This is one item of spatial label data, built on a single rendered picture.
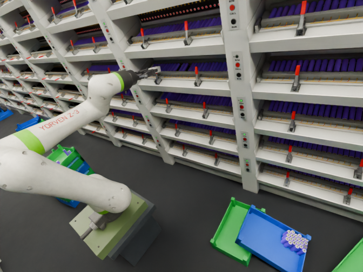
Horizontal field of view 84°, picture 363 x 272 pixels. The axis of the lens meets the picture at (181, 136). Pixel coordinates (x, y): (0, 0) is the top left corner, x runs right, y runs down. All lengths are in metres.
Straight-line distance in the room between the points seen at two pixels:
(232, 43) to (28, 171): 0.79
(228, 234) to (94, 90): 1.04
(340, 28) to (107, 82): 0.82
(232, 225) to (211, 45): 0.99
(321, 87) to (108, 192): 0.89
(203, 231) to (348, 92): 1.00
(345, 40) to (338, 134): 0.38
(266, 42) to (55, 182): 0.83
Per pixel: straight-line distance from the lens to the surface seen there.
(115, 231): 1.15
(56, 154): 1.96
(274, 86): 0.92
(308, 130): 1.02
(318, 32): 0.81
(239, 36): 0.84
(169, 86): 1.14
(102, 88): 0.92
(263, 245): 1.24
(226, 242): 1.31
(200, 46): 0.93
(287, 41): 0.81
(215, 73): 1.03
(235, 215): 1.37
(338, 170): 1.15
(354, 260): 1.35
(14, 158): 0.72
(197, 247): 1.33
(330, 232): 1.39
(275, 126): 1.03
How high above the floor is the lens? 1.21
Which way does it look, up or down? 38 degrees down
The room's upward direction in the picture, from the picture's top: 19 degrees counter-clockwise
